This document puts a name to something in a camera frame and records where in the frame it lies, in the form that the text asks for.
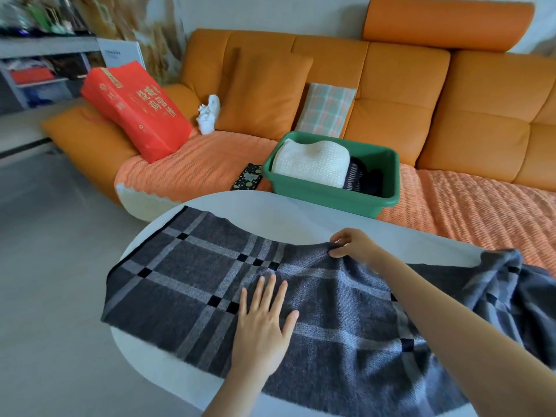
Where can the person's left hand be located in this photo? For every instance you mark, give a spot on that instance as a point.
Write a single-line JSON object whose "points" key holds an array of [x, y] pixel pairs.
{"points": [[258, 338]]}

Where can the person's right hand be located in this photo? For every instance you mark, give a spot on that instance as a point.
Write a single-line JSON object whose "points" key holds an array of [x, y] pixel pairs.
{"points": [[360, 247]]}

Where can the person's left middle finger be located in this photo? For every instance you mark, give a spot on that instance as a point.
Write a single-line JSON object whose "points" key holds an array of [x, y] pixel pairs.
{"points": [[268, 293]]}

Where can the person's left thumb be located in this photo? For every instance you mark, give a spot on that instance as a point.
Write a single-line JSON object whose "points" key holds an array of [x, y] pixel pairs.
{"points": [[291, 322]]}

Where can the person's right thumb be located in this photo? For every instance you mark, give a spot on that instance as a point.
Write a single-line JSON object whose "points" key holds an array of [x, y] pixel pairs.
{"points": [[339, 252]]}

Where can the person's left little finger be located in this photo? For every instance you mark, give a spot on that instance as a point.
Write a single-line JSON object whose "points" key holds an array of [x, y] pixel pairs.
{"points": [[243, 301]]}

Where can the grey plaid scarf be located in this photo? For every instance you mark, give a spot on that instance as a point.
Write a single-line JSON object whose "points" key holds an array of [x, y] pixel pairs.
{"points": [[182, 273]]}

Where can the person's left forearm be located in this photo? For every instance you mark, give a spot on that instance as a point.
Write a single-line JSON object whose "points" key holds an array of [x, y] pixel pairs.
{"points": [[234, 397]]}

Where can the person's right forearm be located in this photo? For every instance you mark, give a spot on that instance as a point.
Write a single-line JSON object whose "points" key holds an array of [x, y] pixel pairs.
{"points": [[456, 343]]}

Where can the green plastic basin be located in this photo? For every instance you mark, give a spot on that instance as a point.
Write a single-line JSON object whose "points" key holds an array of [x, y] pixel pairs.
{"points": [[330, 195]]}

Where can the dark striped folded cloth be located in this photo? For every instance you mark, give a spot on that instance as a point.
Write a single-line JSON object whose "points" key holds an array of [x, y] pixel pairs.
{"points": [[365, 178]]}

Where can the white knitted folded cloth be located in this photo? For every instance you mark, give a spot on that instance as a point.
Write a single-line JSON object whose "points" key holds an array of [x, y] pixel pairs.
{"points": [[312, 162]]}

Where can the black patterned phone case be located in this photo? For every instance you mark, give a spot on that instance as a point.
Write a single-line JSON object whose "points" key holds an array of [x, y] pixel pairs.
{"points": [[247, 177]]}

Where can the orange textured sofa cover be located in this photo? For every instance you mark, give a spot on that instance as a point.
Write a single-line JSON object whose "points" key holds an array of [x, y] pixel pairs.
{"points": [[491, 212], [204, 164]]}

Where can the green pink plaid cushion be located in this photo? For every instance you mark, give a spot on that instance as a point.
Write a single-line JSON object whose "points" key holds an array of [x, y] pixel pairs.
{"points": [[325, 109]]}

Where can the orange square cushion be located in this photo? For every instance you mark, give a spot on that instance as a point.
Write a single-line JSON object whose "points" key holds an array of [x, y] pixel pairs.
{"points": [[263, 93]]}

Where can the small white crumpled cloth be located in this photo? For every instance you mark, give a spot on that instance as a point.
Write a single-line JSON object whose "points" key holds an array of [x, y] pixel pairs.
{"points": [[208, 115]]}

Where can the orange leather sofa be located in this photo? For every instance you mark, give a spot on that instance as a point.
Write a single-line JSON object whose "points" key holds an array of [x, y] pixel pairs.
{"points": [[478, 108]]}

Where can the red printed package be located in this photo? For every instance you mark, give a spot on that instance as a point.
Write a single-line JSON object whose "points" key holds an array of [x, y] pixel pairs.
{"points": [[139, 109]]}

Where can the orange sofa headrest bolster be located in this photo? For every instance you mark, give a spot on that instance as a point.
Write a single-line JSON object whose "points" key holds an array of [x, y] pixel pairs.
{"points": [[447, 22]]}

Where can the white flat box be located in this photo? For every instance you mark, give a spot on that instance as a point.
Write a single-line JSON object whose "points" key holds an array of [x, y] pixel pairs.
{"points": [[121, 52]]}

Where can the dried pampas grass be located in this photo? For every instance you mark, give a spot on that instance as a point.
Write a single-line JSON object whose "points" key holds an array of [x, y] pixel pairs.
{"points": [[156, 34]]}

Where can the red box in shelf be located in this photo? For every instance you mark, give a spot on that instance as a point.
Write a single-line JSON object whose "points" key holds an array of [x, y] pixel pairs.
{"points": [[32, 75]]}

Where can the grey storage shelf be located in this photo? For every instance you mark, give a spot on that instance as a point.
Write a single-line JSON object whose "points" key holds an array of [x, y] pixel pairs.
{"points": [[43, 47]]}

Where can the group of bottles on shelf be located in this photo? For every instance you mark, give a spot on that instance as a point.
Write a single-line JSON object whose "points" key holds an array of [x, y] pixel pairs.
{"points": [[39, 15]]}

